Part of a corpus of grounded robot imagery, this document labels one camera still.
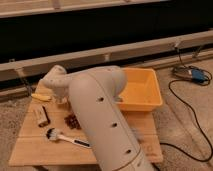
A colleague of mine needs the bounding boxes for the bunch of dark grapes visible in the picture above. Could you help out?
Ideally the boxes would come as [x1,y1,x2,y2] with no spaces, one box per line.
[64,115,81,129]

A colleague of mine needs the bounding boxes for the yellow banana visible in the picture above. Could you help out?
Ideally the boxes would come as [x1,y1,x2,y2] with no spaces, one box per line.
[31,93,52,102]

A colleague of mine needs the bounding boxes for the yellow plastic bin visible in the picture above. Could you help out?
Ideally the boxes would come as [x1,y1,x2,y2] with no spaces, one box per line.
[118,68,163,112]

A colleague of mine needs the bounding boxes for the black cable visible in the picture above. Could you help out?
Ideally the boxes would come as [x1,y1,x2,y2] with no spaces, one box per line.
[159,46,213,164]

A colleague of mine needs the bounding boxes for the wooden table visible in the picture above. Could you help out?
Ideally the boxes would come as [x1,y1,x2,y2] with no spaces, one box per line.
[8,78,164,171]

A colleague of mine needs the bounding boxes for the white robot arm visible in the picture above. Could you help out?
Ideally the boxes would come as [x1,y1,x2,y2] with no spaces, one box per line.
[42,65,154,171]

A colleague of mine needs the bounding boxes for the blue power device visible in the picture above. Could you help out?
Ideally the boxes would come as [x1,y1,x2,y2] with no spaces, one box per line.
[172,66,209,83]

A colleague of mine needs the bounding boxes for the white dish brush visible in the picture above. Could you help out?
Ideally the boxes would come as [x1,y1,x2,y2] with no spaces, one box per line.
[46,128,90,148]

